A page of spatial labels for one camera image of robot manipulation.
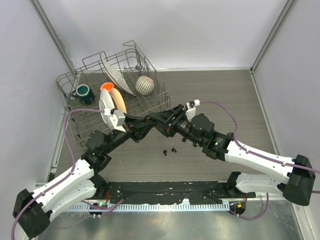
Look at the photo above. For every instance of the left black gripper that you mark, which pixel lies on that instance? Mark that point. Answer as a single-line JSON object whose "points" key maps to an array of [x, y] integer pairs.
{"points": [[137, 128]]}

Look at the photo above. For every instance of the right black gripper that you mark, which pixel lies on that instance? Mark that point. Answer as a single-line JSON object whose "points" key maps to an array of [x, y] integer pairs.
{"points": [[166, 116]]}

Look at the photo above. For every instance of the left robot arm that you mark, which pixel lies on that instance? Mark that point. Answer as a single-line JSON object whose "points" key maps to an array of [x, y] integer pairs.
{"points": [[34, 210]]}

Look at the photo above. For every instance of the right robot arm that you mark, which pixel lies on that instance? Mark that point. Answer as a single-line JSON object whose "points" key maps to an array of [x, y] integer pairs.
{"points": [[292, 178]]}

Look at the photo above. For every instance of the beige round plate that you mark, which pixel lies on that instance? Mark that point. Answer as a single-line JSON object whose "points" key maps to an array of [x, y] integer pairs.
{"points": [[118, 100]]}

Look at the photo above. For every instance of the striped ceramic bowl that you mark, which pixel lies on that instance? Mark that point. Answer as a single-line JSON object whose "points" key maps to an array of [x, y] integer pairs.
{"points": [[144, 85]]}

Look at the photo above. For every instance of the white round plate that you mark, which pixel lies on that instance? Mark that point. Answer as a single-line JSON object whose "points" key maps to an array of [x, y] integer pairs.
{"points": [[105, 101]]}

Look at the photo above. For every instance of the orange cup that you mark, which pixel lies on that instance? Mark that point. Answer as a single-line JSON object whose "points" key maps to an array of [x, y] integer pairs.
{"points": [[107, 86]]}

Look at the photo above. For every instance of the grey tilted plate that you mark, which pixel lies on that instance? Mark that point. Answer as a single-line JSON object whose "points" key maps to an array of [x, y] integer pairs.
{"points": [[116, 77]]}

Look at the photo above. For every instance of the dark green mug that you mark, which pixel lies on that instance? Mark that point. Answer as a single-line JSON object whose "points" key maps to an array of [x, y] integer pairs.
{"points": [[84, 94]]}

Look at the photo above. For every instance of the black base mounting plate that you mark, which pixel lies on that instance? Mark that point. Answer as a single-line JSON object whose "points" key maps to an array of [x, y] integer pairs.
{"points": [[170, 192]]}

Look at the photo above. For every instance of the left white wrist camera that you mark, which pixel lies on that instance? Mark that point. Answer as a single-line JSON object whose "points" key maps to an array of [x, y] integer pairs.
{"points": [[114, 119]]}

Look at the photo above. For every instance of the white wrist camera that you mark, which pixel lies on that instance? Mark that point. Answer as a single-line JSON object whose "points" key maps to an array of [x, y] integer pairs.
{"points": [[190, 108], [114, 119]]}

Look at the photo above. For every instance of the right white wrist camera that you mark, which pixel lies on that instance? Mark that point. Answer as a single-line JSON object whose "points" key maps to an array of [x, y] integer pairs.
{"points": [[190, 108]]}

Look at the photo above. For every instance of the grey wire dish rack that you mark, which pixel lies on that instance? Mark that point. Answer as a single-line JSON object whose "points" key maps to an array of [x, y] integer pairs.
{"points": [[132, 64]]}

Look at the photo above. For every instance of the white slotted cable duct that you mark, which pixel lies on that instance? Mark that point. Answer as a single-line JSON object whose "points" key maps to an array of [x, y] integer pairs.
{"points": [[185, 206]]}

